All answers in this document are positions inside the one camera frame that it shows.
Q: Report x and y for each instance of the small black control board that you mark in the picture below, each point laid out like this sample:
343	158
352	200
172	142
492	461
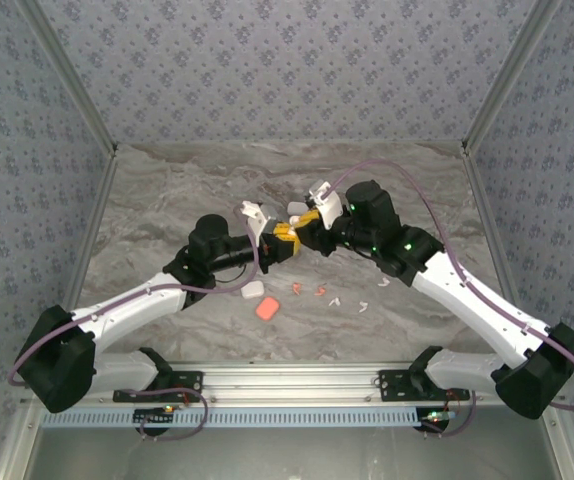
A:
434	422
149	417

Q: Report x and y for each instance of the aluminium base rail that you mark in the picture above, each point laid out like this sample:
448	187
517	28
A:
287	382

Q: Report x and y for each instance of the aluminium frame post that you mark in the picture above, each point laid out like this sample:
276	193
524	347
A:
71	75
507	75

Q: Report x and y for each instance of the white earbud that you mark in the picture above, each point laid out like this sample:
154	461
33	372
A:
334	301
383	282
363	306

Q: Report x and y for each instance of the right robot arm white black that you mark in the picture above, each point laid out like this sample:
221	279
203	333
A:
477	305

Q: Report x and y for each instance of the pink earbud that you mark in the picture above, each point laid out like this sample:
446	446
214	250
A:
296	288
320	290

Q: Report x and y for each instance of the pink earbud charging case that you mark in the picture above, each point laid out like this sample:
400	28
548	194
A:
267	309

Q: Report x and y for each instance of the aluminium side rail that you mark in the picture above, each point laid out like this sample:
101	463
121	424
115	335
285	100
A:
564	445
14	450

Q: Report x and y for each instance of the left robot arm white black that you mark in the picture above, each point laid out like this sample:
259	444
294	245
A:
127	305

